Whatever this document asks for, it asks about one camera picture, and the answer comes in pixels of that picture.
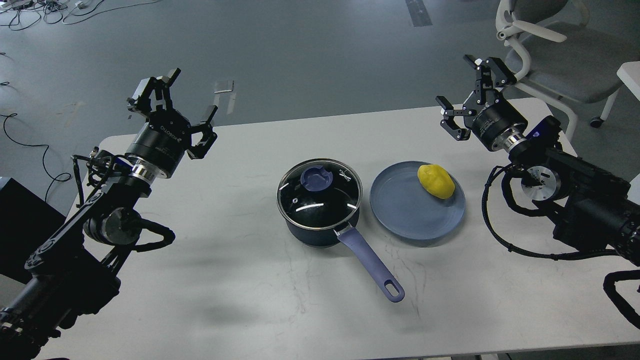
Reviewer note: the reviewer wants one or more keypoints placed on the white grey office chair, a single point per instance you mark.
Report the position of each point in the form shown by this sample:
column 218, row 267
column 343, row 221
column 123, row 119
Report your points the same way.
column 561, row 61

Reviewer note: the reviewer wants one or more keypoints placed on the dark blue saucepan purple handle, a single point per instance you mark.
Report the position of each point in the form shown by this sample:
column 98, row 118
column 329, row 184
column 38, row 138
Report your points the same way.
column 346, row 233

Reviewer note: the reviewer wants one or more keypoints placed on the white side table corner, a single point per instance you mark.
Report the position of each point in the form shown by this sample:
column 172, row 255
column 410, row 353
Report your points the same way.
column 629, row 73

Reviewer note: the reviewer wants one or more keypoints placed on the yellow potato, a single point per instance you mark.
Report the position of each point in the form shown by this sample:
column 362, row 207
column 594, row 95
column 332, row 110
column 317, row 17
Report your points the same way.
column 436, row 181

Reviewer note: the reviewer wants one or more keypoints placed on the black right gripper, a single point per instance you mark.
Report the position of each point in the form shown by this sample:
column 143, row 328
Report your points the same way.
column 487, row 114

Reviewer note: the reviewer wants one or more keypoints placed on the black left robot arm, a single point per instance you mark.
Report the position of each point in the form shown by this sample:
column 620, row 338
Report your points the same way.
column 74, row 271

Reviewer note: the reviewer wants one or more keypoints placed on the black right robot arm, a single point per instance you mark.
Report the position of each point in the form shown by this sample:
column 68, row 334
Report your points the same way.
column 588, row 206

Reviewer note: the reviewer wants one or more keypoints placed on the white tape strips on floor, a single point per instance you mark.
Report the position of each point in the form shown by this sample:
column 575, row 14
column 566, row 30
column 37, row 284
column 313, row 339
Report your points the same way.
column 225, row 96

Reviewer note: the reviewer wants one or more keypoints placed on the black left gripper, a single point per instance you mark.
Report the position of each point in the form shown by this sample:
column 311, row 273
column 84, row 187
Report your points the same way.
column 163, row 139

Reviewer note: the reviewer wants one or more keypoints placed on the glass lid purple knob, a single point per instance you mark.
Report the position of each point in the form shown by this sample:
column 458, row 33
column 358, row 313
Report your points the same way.
column 319, row 194

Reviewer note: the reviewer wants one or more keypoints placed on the dark floor tape strip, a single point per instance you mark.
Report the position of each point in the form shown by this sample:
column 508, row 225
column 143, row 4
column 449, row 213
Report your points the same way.
column 418, row 13

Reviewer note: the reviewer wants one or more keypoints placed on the blue round plate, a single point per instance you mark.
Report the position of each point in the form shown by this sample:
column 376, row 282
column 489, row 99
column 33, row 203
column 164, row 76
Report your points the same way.
column 402, row 206

